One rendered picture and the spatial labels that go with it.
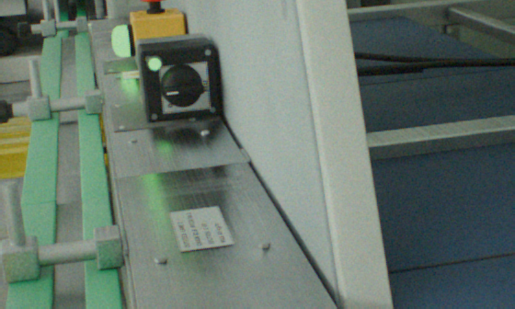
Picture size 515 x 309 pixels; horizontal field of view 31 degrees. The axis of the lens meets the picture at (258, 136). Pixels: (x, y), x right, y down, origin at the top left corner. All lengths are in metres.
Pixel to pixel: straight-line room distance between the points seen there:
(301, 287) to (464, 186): 0.27
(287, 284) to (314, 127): 0.10
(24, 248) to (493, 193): 0.39
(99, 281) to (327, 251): 0.18
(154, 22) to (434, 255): 0.68
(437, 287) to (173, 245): 0.19
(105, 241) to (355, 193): 0.20
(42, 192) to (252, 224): 0.25
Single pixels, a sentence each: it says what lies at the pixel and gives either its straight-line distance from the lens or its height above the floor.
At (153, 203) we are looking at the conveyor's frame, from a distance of 0.76.
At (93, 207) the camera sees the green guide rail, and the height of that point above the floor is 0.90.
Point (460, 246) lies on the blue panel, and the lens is 0.71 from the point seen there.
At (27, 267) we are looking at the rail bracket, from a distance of 0.70.
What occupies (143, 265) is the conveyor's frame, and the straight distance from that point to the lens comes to 0.65.
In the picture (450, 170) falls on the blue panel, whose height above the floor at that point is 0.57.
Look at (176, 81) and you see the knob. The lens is 0.97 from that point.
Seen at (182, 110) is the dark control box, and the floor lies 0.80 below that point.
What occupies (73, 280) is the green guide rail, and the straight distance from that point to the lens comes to 0.70.
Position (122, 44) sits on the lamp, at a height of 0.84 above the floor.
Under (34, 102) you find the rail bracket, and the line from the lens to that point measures 1.13.
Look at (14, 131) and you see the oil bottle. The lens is 1.52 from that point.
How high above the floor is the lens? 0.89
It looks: 10 degrees down
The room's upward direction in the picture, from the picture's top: 97 degrees counter-clockwise
